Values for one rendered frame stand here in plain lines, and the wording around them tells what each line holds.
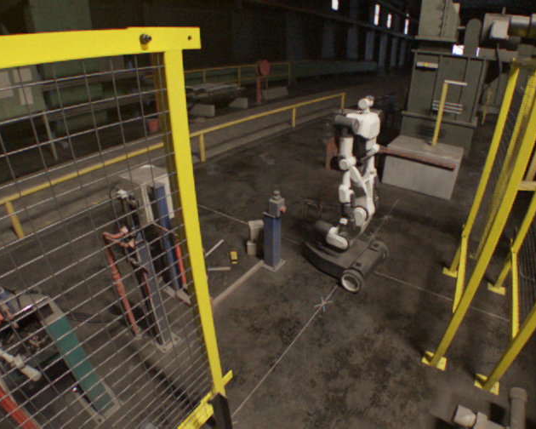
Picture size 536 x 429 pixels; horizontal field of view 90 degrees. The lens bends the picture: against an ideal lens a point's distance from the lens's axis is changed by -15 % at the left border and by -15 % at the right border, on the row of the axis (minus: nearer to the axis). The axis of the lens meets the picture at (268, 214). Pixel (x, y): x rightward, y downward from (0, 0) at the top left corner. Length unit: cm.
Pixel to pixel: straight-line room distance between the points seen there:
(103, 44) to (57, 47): 9
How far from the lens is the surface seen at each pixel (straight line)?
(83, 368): 186
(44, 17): 953
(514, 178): 164
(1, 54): 66
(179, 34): 85
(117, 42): 74
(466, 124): 514
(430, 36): 525
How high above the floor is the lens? 180
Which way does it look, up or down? 29 degrees down
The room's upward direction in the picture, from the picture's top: straight up
